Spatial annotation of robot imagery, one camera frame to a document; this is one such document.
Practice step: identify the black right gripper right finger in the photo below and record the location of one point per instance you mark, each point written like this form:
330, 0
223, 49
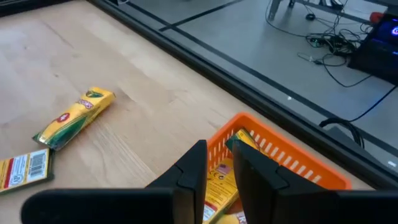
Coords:
280, 199

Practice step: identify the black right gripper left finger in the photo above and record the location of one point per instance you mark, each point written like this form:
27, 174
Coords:
124, 205

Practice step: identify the yellow Crayola crayon box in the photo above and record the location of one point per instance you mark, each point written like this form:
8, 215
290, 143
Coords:
25, 169
233, 218
74, 116
220, 186

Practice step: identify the orange plastic basket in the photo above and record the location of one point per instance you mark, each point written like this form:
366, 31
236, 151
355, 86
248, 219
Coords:
280, 140

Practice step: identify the black computer with blue light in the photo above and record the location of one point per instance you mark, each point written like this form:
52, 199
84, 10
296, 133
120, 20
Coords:
379, 49

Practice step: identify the grey metal desk leg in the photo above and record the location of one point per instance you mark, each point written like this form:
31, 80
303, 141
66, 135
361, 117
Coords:
275, 7

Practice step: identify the red round object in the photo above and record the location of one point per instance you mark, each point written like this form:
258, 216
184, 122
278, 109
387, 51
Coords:
377, 17

